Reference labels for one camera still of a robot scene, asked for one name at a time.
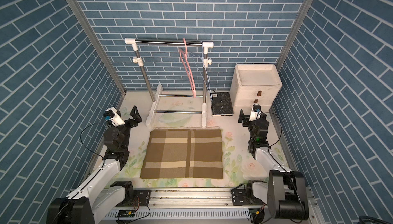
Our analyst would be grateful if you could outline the small green circuit board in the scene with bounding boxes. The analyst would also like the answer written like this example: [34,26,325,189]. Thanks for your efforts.
[115,209,136,219]

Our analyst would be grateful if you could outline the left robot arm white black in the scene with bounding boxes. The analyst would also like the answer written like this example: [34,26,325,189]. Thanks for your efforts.
[46,106,142,224]

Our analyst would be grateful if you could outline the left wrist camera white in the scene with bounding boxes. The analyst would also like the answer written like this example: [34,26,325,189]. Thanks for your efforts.
[103,107,125,127]

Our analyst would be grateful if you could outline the brown plaid scarf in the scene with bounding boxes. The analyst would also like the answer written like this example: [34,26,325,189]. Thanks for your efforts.
[140,129,223,179]

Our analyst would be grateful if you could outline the metal clothes rack white joints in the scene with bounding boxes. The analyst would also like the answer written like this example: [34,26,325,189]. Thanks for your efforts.
[124,38,214,128]

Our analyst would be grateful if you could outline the white drawer cabinet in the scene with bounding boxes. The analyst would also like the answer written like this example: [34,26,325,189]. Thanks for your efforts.
[230,64,282,114]

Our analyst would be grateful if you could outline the black digital scale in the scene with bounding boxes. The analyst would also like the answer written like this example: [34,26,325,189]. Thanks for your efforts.
[211,92,233,116]

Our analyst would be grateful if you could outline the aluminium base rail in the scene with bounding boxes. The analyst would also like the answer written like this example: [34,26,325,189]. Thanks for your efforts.
[70,186,320,224]

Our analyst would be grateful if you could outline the blue wire clothes hanger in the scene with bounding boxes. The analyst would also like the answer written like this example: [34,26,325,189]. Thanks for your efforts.
[191,52,212,101]

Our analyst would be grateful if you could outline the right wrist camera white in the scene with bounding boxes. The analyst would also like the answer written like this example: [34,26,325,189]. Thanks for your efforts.
[249,103,262,121]

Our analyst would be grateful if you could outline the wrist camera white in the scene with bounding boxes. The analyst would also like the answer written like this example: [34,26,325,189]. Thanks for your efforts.
[103,107,125,127]
[249,103,262,121]

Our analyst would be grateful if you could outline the floral table mat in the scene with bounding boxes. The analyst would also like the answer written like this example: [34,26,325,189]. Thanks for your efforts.
[88,91,291,188]

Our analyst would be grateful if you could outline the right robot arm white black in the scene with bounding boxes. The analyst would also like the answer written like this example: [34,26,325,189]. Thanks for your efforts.
[231,104,310,224]

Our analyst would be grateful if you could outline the pink clothes hanger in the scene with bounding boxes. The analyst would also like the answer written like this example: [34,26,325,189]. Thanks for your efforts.
[179,38,196,98]

